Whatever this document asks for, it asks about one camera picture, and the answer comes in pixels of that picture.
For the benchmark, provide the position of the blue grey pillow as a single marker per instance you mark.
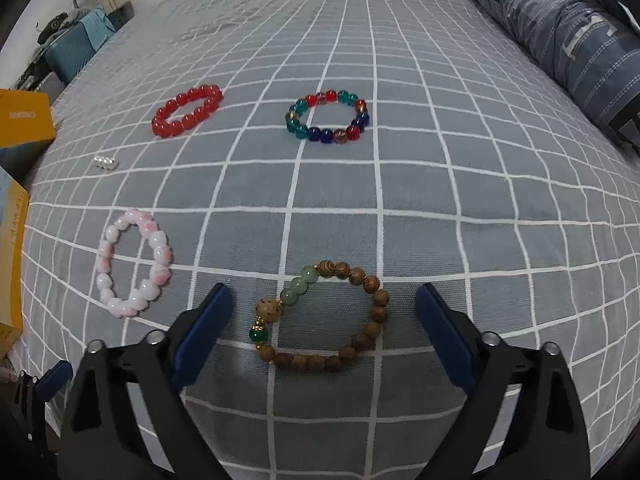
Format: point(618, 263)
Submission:
point(565, 45)

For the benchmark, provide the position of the blue yellow cardboard box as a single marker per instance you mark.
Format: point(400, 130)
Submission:
point(25, 115)

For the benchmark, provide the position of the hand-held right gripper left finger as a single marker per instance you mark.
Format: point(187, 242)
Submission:
point(202, 332)

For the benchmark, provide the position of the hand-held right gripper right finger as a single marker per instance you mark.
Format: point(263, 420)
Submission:
point(445, 335)

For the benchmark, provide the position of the teal suitcase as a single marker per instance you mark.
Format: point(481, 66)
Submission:
point(67, 60)

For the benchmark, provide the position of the small pearl bead strand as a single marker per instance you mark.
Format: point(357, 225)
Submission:
point(105, 162)

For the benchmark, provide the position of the teal cloth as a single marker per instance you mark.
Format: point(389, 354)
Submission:
point(99, 25)

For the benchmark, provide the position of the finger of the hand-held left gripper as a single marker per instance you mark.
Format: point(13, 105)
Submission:
point(54, 380)

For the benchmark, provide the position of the grey suitcase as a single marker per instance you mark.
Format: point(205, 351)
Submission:
point(37, 80)

